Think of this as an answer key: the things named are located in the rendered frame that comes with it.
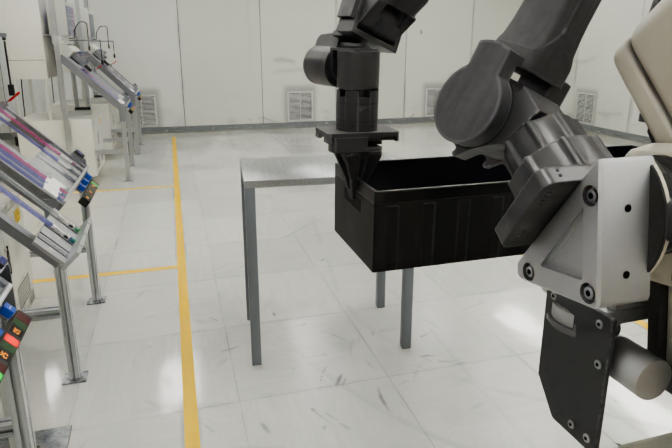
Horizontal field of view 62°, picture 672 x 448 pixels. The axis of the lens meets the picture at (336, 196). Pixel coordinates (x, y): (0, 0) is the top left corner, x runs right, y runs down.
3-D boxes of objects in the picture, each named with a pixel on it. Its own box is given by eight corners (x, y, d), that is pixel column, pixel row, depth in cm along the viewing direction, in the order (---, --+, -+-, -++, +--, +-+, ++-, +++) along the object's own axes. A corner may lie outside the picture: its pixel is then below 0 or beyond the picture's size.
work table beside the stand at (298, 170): (410, 348, 250) (417, 172, 229) (252, 365, 236) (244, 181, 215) (382, 304, 292) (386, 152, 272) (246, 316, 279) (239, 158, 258)
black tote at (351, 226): (372, 273, 74) (374, 192, 71) (334, 230, 90) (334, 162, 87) (704, 232, 91) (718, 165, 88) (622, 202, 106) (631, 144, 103)
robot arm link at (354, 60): (353, 43, 70) (389, 43, 73) (324, 41, 76) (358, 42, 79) (352, 98, 72) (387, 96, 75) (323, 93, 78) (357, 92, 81)
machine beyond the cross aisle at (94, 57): (147, 143, 766) (134, -4, 716) (144, 154, 690) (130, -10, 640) (37, 148, 730) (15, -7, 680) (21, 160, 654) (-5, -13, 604)
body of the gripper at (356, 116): (314, 139, 79) (314, 86, 77) (381, 136, 82) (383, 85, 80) (327, 148, 73) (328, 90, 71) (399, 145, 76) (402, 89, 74)
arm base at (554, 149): (546, 182, 41) (674, 171, 44) (500, 106, 46) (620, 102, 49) (498, 248, 48) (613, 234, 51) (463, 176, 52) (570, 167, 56)
